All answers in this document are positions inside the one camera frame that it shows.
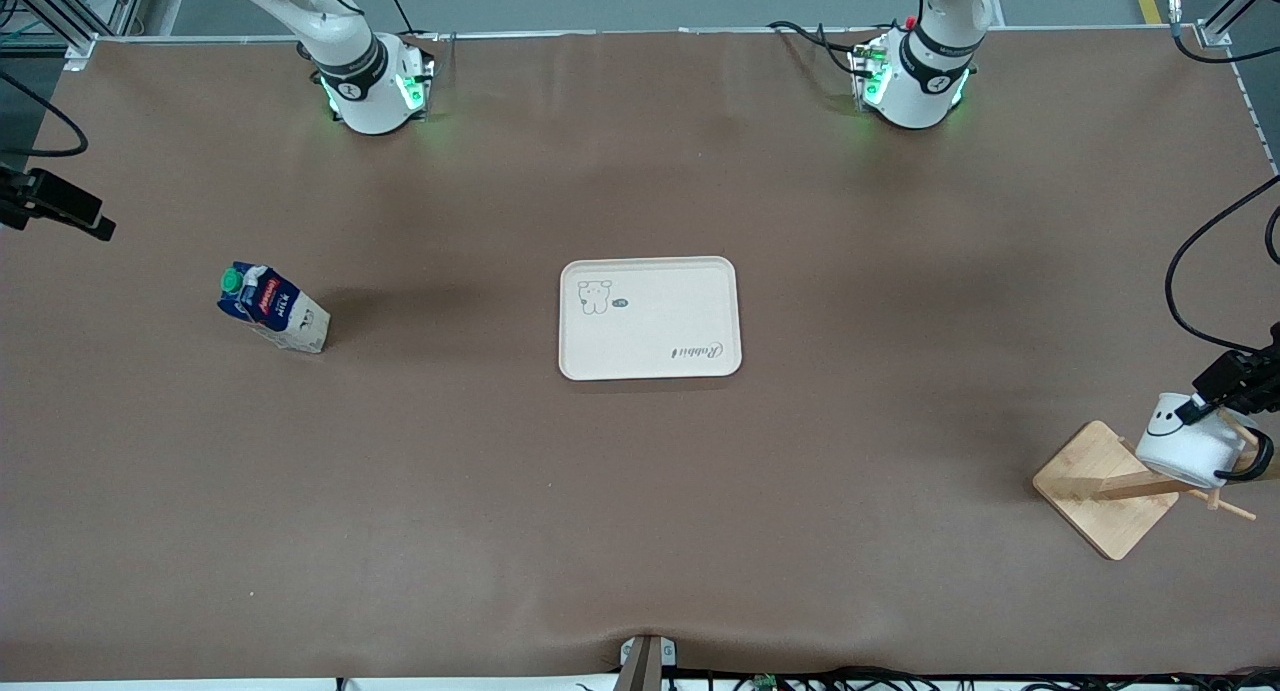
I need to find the white smiley cup black handle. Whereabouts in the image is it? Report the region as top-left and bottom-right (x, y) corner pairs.
(1135, 391), (1276, 489)

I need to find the blue milk carton green cap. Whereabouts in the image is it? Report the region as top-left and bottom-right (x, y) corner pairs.
(217, 262), (331, 354)

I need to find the wooden cup stand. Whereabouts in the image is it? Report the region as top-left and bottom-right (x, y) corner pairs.
(1032, 411), (1280, 562)

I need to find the cream rabbit print tray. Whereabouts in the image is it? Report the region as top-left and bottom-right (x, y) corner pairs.
(558, 256), (743, 382)

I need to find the metal table edge clamp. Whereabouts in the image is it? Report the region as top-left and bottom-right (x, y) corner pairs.
(618, 634), (678, 691)

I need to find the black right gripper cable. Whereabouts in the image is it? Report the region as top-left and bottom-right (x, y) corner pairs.
(0, 71), (90, 159)

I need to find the aluminium frame profile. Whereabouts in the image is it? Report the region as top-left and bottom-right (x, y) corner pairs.
(1195, 0), (1280, 177)
(0, 0), (151, 72)

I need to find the black right arm base cable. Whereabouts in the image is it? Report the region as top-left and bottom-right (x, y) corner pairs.
(374, 0), (443, 64)

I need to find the black arm base cable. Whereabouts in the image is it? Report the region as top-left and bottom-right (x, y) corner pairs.
(374, 0), (443, 64)
(767, 19), (881, 78)

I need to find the black left arm base cable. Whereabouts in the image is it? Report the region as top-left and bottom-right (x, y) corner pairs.
(767, 19), (881, 78)

